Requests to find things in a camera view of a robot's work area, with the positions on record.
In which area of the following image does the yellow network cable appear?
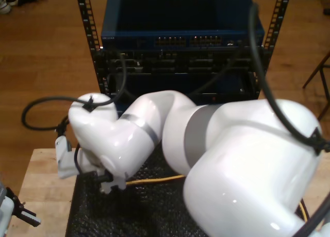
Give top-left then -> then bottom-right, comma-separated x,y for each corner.
125,174 -> 311,225

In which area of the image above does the black bubble wrap mat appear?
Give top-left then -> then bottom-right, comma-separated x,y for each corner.
64,144 -> 314,237

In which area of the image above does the black rack server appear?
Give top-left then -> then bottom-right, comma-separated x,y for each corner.
94,48 -> 263,75

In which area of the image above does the white sneaker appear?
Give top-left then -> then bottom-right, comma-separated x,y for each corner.
0,0 -> 12,15

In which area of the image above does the dark wooden stool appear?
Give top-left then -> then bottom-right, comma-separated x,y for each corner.
302,50 -> 330,121

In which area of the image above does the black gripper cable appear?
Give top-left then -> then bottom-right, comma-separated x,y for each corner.
73,144 -> 116,184

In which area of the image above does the black perforated rack post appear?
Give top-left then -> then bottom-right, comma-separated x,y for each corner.
74,0 -> 110,96
254,0 -> 293,101

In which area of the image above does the blue network switch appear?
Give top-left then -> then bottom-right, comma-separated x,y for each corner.
100,0 -> 266,50

